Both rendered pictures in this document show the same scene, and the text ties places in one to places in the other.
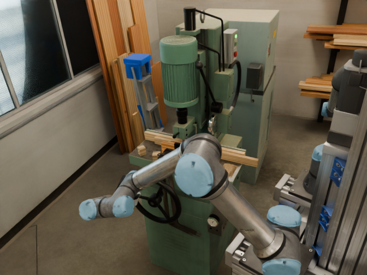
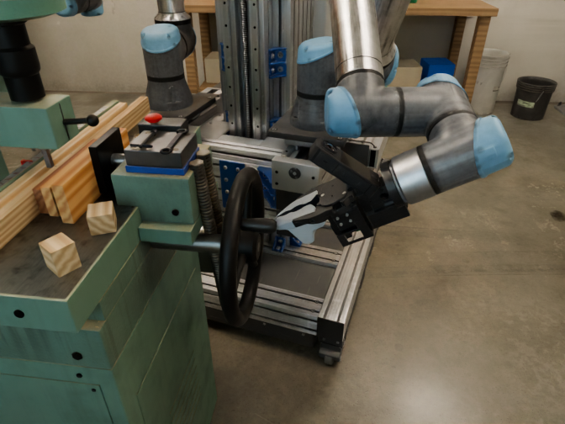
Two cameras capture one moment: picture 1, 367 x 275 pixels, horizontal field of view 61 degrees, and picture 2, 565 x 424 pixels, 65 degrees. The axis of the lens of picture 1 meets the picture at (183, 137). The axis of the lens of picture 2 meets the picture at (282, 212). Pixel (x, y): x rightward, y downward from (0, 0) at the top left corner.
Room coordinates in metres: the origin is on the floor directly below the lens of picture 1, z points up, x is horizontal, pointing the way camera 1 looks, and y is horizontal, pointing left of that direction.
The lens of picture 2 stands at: (1.32, 0.79, 1.30)
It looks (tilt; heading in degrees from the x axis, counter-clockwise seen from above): 33 degrees down; 250
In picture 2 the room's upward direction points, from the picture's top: straight up
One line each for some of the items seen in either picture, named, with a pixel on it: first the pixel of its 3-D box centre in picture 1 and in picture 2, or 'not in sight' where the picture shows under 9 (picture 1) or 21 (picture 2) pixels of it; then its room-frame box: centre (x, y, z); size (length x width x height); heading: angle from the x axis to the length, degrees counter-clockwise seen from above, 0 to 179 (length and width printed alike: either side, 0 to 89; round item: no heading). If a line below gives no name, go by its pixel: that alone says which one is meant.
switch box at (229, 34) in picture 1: (229, 46); not in sight; (1.68, -0.27, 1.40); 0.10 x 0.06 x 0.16; 153
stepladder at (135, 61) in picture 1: (151, 123); not in sight; (2.37, 0.27, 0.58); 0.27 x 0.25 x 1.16; 66
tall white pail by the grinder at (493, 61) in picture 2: not in sight; (483, 82); (-1.46, -2.05, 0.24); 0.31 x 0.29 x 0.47; 156
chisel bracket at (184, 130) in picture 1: (184, 127); (26, 124); (1.48, -0.01, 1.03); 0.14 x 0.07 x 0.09; 153
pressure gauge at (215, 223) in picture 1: (213, 221); not in sight; (1.16, -0.13, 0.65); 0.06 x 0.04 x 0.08; 63
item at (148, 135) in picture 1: (191, 145); (56, 168); (1.46, -0.04, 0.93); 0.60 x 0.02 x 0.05; 63
